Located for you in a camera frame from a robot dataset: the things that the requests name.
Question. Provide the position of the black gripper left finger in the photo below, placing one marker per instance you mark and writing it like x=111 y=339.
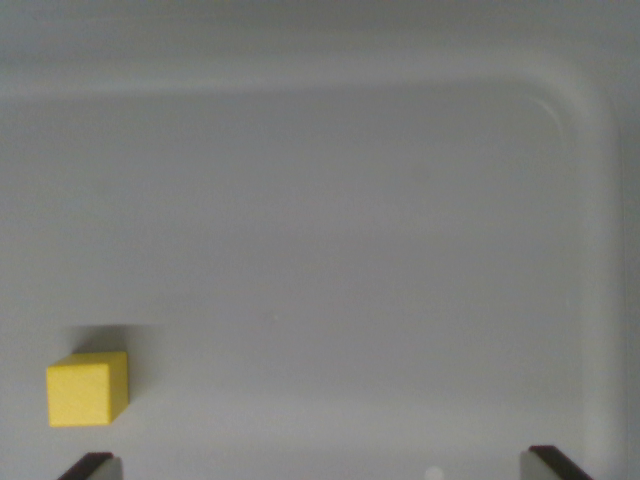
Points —
x=97 y=469

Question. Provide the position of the yellow wooden cube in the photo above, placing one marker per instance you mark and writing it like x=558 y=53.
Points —
x=80 y=395

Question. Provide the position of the white plastic tray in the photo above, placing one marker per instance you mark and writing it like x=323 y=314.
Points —
x=325 y=210

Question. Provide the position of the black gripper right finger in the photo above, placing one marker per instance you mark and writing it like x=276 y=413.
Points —
x=547 y=467

